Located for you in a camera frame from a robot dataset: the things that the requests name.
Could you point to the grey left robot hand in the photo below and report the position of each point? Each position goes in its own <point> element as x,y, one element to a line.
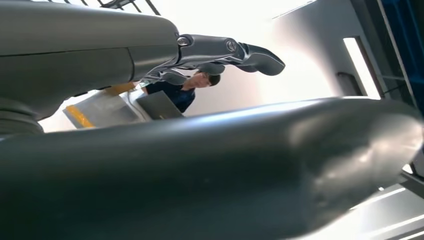
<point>82,39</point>

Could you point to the stainless steel workbench table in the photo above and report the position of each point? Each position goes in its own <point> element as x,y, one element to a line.
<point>109,111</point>

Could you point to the brown cardboard box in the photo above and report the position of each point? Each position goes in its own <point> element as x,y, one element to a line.
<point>119,89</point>

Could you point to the small yellow tape rectangle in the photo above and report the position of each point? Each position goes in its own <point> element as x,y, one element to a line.
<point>79,116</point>

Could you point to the grey laptop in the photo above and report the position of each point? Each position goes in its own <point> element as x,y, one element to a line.
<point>159,106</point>

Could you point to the person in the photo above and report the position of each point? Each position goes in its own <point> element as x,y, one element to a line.
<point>179,94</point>

